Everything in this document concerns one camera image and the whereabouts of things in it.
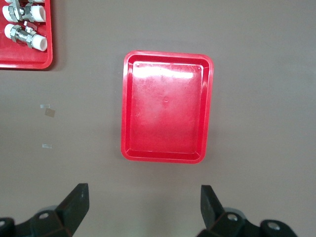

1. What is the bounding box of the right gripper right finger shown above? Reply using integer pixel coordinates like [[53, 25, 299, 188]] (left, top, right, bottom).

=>
[[198, 185, 262, 237]]

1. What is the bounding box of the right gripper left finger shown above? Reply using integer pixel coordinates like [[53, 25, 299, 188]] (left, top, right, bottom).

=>
[[14, 183, 90, 237]]

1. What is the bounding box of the red plastic tray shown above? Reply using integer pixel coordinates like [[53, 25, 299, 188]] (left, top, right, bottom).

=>
[[120, 50, 215, 165]]

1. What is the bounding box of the red valve tray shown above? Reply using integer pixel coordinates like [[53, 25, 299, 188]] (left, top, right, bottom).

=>
[[0, 0, 53, 70]]

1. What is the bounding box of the white-capped metal valve fitting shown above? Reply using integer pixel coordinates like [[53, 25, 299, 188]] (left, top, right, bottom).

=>
[[4, 21, 48, 52], [1, 3, 46, 23]]

